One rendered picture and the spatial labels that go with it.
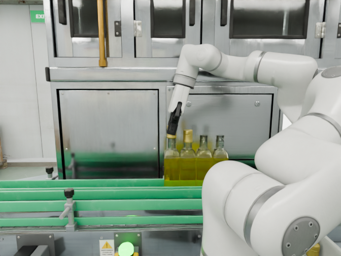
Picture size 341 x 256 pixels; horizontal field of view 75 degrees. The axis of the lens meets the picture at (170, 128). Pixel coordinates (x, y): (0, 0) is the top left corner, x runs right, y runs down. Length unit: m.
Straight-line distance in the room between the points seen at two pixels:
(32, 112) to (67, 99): 3.51
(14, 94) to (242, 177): 4.46
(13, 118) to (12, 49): 1.14
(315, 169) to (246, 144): 0.67
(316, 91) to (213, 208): 0.31
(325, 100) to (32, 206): 0.81
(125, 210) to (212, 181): 0.43
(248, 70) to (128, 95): 0.51
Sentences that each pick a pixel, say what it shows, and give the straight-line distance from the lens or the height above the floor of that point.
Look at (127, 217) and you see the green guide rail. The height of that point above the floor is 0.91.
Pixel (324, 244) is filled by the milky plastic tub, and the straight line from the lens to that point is 0.93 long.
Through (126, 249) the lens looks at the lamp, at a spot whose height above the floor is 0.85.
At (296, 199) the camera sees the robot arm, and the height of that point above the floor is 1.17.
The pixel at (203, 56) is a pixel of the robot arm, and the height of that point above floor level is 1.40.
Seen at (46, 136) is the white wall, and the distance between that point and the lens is 4.48.
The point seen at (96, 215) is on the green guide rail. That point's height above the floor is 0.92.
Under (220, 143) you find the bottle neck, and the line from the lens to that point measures 0.81.
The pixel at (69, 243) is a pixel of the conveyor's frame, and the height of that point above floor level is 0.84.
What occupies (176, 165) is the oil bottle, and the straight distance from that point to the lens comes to 0.80.
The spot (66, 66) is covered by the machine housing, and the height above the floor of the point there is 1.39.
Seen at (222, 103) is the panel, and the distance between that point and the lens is 0.94.
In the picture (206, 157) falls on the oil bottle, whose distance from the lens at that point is 0.80.
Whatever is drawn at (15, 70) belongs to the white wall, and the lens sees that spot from 4.63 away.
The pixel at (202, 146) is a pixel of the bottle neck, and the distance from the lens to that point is 0.81.
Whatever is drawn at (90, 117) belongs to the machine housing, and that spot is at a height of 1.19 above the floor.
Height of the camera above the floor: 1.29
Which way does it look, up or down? 9 degrees down
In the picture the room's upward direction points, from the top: straight up
